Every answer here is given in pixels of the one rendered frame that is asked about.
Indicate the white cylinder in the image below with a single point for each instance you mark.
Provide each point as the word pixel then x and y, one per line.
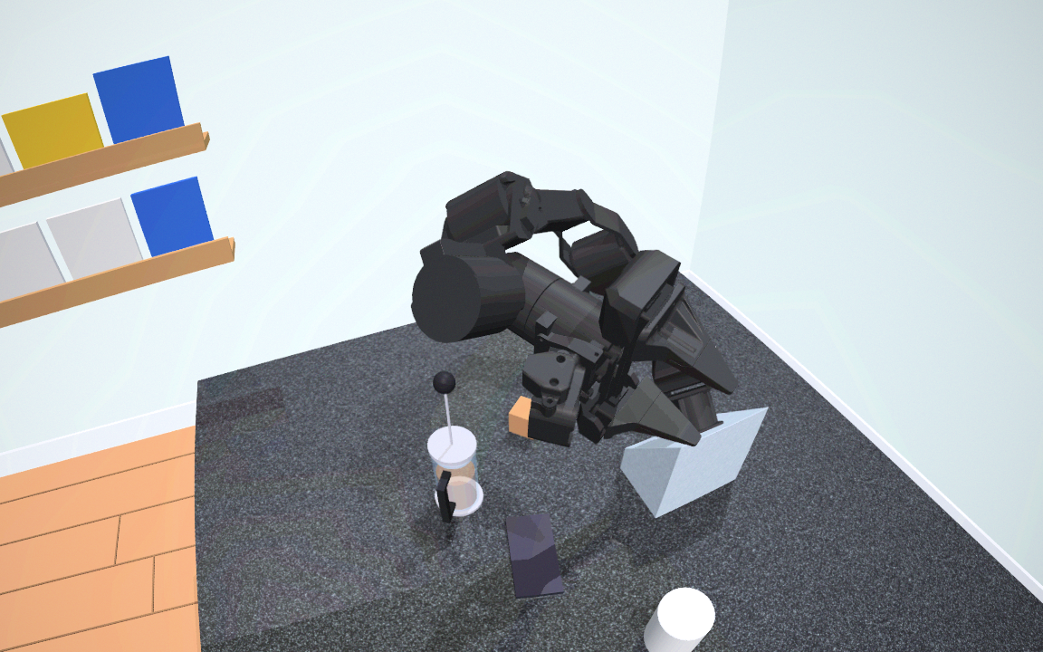
pixel 681 620

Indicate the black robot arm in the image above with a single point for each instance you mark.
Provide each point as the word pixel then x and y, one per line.
pixel 469 287

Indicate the glass french press with black knob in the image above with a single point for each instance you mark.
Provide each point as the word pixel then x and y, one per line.
pixel 452 450

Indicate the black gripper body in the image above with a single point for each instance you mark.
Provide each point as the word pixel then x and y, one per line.
pixel 629 303

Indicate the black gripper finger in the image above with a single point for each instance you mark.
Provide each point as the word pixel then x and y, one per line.
pixel 676 336
pixel 650 411

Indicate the orange cube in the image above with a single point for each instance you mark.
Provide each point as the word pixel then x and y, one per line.
pixel 519 417

